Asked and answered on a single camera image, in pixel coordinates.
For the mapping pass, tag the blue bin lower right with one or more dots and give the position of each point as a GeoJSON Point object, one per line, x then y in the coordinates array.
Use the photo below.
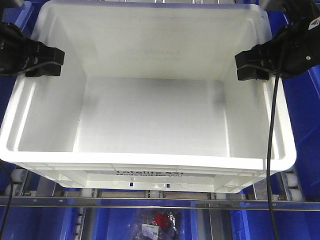
{"type": "Point", "coordinates": [291, 225]}

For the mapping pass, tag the bagged black red parts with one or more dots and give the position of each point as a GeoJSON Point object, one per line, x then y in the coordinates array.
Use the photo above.
{"type": "Point", "coordinates": [156, 224]}

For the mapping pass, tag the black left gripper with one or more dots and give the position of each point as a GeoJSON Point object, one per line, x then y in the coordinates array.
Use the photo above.
{"type": "Point", "coordinates": [19, 54]}

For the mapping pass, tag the steel shelf front rail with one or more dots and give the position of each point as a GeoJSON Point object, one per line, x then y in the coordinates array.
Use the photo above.
{"type": "Point", "coordinates": [161, 203]}

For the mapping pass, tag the blue bin left shelf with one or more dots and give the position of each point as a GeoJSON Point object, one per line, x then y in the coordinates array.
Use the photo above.
{"type": "Point", "coordinates": [20, 17]}

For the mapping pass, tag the blue bin lower centre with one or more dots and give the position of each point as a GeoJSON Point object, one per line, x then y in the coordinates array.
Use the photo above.
{"type": "Point", "coordinates": [116, 224]}

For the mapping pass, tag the white roller track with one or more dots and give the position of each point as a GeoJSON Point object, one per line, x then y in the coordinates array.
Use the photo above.
{"type": "Point", "coordinates": [291, 186]}
{"type": "Point", "coordinates": [21, 180]}

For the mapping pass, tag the blue bin right shelf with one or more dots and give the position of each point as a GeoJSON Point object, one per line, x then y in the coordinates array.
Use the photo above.
{"type": "Point", "coordinates": [302, 95]}

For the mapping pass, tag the right white roller track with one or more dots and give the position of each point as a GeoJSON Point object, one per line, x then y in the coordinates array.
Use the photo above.
{"type": "Point", "coordinates": [291, 186]}

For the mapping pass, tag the blue bin shelf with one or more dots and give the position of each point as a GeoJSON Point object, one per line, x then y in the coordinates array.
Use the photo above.
{"type": "Point", "coordinates": [302, 95]}
{"type": "Point", "coordinates": [20, 17]}

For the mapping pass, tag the blue bin lower left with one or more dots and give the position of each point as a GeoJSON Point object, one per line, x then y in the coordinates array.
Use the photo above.
{"type": "Point", "coordinates": [40, 223]}

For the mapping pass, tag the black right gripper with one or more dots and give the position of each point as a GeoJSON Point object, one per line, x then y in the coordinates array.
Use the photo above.
{"type": "Point", "coordinates": [293, 51]}

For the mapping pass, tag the white plastic tote bin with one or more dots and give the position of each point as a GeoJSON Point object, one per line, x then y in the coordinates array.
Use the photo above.
{"type": "Point", "coordinates": [148, 98]}

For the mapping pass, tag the left white roller track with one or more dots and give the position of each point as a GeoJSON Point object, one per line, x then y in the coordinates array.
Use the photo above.
{"type": "Point", "coordinates": [21, 180]}

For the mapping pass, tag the blue bin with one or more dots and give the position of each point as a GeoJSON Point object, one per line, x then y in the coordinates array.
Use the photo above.
{"type": "Point", "coordinates": [291, 225]}
{"type": "Point", "coordinates": [116, 224]}
{"type": "Point", "coordinates": [40, 223]}

